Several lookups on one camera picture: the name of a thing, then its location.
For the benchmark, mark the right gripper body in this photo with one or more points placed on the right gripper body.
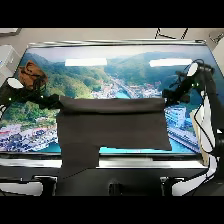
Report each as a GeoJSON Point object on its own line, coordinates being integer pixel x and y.
{"type": "Point", "coordinates": [176, 96]}

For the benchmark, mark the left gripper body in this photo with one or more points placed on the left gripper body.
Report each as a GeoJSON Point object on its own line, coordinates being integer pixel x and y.
{"type": "Point", "coordinates": [50, 101]}

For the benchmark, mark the grey garment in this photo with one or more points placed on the grey garment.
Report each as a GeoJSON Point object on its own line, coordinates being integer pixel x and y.
{"type": "Point", "coordinates": [113, 130]}

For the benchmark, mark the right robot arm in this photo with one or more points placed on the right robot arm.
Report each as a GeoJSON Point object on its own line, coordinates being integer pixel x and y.
{"type": "Point", "coordinates": [193, 70]}

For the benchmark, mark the brown garment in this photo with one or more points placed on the brown garment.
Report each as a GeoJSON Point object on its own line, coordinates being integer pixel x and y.
{"type": "Point", "coordinates": [31, 75]}

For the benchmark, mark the silver frame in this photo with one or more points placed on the silver frame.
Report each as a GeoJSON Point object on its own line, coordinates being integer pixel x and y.
{"type": "Point", "coordinates": [150, 164]}

